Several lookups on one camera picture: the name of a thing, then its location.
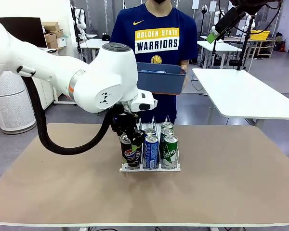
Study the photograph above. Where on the brown cardboard box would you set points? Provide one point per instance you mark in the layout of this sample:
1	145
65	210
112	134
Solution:
50	37
59	33
50	25
52	44

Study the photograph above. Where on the black computer monitor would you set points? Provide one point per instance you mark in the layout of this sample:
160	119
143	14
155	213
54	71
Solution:
26	29

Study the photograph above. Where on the black keyboard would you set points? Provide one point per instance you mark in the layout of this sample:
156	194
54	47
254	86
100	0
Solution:
50	50

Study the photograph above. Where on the person's left hand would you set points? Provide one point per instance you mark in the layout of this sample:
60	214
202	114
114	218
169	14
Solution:
186	69

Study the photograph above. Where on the yellow plastic crate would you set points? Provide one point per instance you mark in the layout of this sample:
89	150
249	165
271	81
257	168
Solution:
260	34

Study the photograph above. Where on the black tripod pole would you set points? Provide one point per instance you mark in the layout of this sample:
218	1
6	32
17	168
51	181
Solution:
243	53
214	50

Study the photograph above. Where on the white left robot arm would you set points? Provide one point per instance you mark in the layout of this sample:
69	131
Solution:
62	72

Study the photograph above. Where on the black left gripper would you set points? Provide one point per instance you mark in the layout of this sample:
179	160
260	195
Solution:
121	120

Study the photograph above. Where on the person's left forearm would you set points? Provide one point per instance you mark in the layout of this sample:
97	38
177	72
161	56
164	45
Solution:
185	62

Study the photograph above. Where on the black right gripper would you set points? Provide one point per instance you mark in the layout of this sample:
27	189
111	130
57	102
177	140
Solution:
233	16

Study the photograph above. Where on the clear acrylic can dispenser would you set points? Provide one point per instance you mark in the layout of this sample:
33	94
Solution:
149	169

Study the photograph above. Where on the small white side table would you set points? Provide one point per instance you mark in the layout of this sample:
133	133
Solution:
65	103

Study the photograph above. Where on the wooden low shelf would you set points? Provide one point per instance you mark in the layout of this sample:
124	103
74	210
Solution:
265	48

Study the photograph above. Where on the red fire extinguisher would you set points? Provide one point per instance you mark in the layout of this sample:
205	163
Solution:
281	46

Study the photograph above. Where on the small white box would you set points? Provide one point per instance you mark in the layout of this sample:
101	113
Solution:
61	42

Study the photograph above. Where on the black cap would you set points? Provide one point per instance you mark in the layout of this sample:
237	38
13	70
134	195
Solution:
106	37

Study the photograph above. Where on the person in blue T-shirt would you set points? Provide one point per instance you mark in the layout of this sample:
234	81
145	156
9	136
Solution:
159	24

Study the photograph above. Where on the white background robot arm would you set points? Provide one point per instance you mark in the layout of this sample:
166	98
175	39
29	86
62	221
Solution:
251	22
80	19
216	16

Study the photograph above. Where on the large white side table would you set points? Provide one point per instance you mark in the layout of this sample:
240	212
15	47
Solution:
250	93

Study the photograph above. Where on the white cylindrical air purifier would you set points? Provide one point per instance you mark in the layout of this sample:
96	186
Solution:
12	113

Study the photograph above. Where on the black stand with round head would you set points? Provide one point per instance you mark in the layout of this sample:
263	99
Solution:
203	9

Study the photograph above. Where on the black Pepsi can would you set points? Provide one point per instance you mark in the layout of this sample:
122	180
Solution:
128	154

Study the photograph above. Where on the white background table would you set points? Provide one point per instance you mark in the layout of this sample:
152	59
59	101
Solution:
222	47
94	43

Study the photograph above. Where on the white wall sheet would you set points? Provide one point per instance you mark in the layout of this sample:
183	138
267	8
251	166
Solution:
195	3
212	6

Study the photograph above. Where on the blue plastic bin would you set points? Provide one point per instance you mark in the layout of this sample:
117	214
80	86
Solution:
159	81

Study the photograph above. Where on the green white cider can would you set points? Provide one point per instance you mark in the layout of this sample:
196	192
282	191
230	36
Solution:
169	152

